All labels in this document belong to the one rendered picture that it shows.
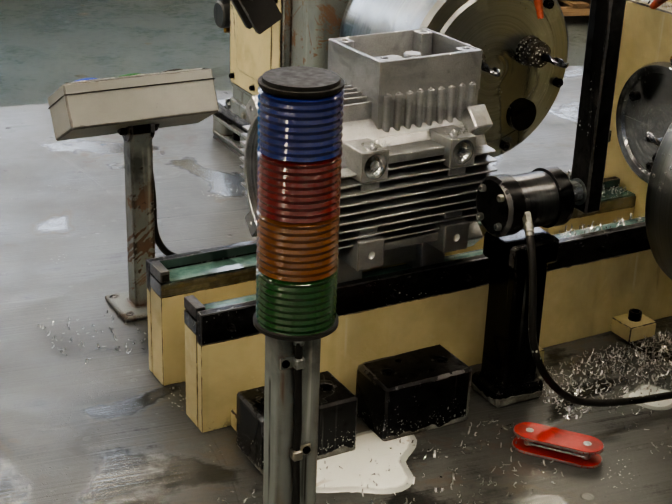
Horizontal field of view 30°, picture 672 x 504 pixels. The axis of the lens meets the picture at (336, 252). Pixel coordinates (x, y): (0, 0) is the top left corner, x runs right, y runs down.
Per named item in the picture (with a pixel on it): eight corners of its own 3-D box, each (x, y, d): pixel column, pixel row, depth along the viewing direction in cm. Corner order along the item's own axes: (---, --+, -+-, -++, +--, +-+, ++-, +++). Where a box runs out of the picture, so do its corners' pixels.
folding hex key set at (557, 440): (508, 450, 121) (509, 434, 120) (516, 434, 124) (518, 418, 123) (598, 472, 118) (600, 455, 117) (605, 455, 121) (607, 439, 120)
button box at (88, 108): (198, 123, 145) (190, 78, 145) (221, 111, 139) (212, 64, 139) (54, 142, 138) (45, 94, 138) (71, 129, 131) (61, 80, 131)
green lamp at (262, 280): (312, 298, 97) (314, 245, 96) (350, 330, 93) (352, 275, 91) (242, 313, 95) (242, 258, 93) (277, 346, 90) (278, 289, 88)
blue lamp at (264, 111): (317, 132, 92) (319, 72, 90) (357, 157, 87) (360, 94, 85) (242, 142, 89) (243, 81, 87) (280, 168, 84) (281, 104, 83)
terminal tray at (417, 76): (420, 93, 135) (425, 27, 132) (479, 120, 127) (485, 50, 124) (324, 106, 130) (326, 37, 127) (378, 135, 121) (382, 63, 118)
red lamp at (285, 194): (315, 189, 94) (317, 132, 92) (355, 217, 89) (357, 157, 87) (242, 201, 91) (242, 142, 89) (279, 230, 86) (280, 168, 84)
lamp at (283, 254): (314, 245, 96) (315, 189, 94) (352, 275, 91) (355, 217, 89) (242, 258, 93) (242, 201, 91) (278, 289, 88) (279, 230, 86)
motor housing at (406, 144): (392, 211, 145) (401, 50, 137) (491, 273, 130) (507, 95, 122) (236, 241, 135) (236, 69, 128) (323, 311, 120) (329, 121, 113)
